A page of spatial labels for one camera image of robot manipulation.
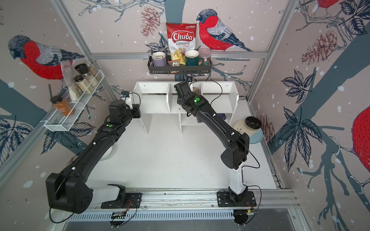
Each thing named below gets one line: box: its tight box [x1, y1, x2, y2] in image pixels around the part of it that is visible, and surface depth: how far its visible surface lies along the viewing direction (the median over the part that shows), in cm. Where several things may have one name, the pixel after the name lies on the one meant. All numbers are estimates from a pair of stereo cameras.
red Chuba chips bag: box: [165, 22, 198, 58], surface depth 81 cm
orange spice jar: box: [50, 95, 76, 117], surface depth 68 cm
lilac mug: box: [152, 51, 167, 67], surface depth 84 cm
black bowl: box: [245, 115, 262, 129], surface depth 103 cm
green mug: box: [185, 49, 199, 66], surface depth 84 cm
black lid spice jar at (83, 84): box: [73, 75, 94, 95], surface depth 79 cm
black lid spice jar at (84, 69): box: [74, 63, 99, 88], surface depth 82 cm
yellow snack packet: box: [171, 48, 186, 65], surface depth 87 cm
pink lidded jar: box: [198, 48, 212, 66], surface depth 87 cm
